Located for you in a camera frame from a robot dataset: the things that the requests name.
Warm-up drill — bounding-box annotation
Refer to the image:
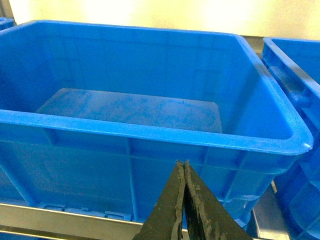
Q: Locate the blue crate upper left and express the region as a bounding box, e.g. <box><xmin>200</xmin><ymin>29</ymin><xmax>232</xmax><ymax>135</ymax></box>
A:
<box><xmin>0</xmin><ymin>17</ymin><xmax>15</xmax><ymax>31</ymax></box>

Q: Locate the blue crate upper right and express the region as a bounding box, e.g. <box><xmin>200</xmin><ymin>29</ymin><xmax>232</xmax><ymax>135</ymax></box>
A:
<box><xmin>0</xmin><ymin>20</ymin><xmax>313</xmax><ymax>227</ymax></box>

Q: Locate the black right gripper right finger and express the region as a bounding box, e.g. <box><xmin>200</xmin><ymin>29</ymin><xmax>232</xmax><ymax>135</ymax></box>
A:
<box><xmin>183</xmin><ymin>161</ymin><xmax>252</xmax><ymax>240</ymax></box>

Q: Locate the blue crate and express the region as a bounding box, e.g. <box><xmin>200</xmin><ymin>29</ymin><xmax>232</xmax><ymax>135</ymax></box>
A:
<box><xmin>0</xmin><ymin>20</ymin><xmax>313</xmax><ymax>227</ymax></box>
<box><xmin>261</xmin><ymin>36</ymin><xmax>320</xmax><ymax>240</ymax></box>
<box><xmin>0</xmin><ymin>17</ymin><xmax>15</xmax><ymax>31</ymax></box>

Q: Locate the blue crate far right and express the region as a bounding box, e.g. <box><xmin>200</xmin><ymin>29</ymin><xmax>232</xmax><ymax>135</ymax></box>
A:
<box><xmin>261</xmin><ymin>36</ymin><xmax>320</xmax><ymax>240</ymax></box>

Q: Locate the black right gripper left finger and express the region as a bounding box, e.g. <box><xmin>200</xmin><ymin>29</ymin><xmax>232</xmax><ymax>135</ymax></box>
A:
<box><xmin>133</xmin><ymin>161</ymin><xmax>186</xmax><ymax>240</ymax></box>

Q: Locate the metal shelf rail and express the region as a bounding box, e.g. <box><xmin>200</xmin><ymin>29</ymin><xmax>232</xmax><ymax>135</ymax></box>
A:
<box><xmin>0</xmin><ymin>202</ymin><xmax>191</xmax><ymax>240</ymax></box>

